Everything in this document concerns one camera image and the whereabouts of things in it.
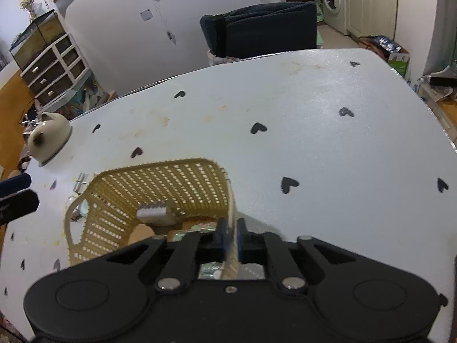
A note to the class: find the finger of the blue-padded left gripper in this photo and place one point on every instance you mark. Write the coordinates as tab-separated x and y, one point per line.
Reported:
18	205
14	185

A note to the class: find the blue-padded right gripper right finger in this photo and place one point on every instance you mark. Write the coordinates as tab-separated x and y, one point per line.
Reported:
273	254

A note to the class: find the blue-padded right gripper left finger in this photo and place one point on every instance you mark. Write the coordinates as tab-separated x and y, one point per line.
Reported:
196	248

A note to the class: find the beige woven plastic basket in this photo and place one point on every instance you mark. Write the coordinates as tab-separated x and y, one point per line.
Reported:
195	187

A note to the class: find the orange round pad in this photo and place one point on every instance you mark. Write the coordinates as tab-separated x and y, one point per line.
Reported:
140	233

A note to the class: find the small silver binder clip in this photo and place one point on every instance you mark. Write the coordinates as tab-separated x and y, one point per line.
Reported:
80	183

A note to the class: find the grey ridged clip block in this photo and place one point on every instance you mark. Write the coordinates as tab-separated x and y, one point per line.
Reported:
158	213

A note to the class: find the white drawer cabinet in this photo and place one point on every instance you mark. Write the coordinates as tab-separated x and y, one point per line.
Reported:
58	69

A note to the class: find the glass fish tank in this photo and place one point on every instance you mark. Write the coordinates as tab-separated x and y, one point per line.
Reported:
40	33

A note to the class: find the dark blue cushioned chair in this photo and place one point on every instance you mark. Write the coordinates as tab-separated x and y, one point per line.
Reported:
262	29

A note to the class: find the green cardboard box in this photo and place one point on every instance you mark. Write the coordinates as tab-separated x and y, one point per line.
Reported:
399	61

